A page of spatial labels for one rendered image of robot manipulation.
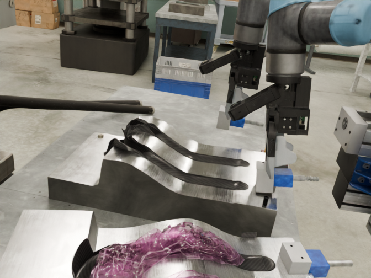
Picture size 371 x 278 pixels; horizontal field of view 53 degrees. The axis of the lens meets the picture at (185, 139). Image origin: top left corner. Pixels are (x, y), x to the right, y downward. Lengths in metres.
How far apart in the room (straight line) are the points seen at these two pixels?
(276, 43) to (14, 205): 0.64
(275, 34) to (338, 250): 1.69
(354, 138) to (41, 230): 0.80
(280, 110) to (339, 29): 0.18
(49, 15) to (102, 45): 2.71
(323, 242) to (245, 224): 1.50
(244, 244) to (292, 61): 0.36
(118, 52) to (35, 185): 3.80
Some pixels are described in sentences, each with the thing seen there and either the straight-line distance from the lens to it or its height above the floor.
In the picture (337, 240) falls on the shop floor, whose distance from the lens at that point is 2.34.
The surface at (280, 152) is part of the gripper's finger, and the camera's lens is 0.77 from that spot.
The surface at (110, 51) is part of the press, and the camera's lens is 4.69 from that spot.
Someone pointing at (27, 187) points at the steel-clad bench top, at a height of 0.80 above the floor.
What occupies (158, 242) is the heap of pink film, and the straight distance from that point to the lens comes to 0.63.
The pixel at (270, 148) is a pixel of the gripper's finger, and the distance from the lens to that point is 0.75.
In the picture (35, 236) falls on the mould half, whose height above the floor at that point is 0.91.
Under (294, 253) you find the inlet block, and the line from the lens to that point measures 0.70.
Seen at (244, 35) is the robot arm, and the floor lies 1.17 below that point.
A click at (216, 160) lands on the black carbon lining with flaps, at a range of 0.93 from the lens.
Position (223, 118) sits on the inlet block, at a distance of 1.05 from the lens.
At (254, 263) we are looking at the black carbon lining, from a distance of 0.71.
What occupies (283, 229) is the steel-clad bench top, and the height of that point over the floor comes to 0.80.
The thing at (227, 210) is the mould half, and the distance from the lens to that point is 0.78.
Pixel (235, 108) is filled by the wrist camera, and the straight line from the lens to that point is 0.77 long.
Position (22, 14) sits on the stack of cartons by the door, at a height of 0.20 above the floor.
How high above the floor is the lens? 1.32
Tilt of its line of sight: 25 degrees down
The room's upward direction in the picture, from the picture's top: 7 degrees clockwise
